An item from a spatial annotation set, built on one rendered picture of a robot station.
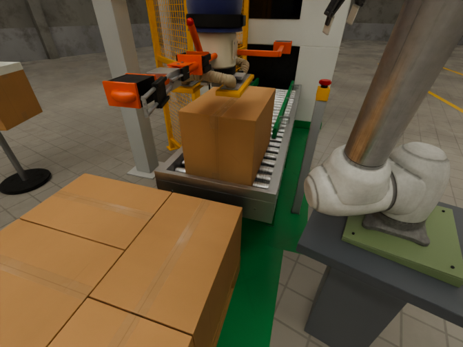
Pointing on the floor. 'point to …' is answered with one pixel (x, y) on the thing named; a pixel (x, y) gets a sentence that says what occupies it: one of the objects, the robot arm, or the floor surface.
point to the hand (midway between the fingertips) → (338, 25)
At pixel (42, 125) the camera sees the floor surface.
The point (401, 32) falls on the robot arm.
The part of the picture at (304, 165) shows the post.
